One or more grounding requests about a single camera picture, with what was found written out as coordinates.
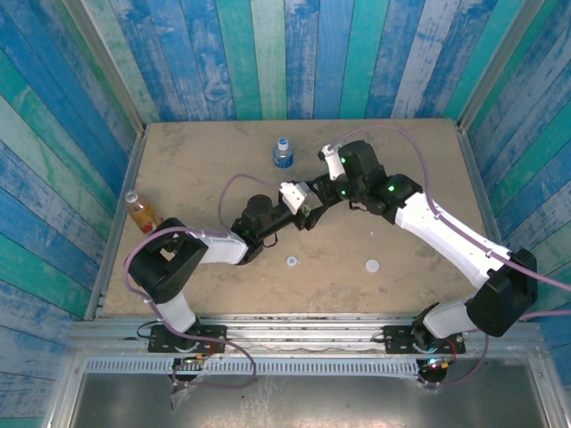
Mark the small white bottle cap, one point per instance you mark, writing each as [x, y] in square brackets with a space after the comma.
[292, 260]

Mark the small clear blue-label bottle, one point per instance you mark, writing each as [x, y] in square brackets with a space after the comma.
[283, 159]

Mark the blue Pocari Sweat bottle cap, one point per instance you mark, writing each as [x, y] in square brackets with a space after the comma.
[283, 144]

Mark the large white bottle cap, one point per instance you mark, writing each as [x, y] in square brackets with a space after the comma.
[372, 266]

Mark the orange tea bottle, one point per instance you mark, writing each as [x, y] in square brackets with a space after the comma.
[145, 218]

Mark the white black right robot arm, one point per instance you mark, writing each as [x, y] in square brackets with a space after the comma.
[446, 241]

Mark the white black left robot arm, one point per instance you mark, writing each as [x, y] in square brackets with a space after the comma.
[223, 247]

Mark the aluminium table edge strip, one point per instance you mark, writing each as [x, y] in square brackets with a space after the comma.
[481, 187]
[113, 232]

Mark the steel sheet tray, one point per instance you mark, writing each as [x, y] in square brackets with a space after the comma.
[312, 401]

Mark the aluminium frame rail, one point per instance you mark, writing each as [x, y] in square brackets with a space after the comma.
[303, 332]

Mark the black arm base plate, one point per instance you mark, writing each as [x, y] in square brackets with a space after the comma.
[214, 334]
[397, 339]

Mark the aluminium corner post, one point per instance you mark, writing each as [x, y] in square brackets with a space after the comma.
[496, 67]
[109, 67]

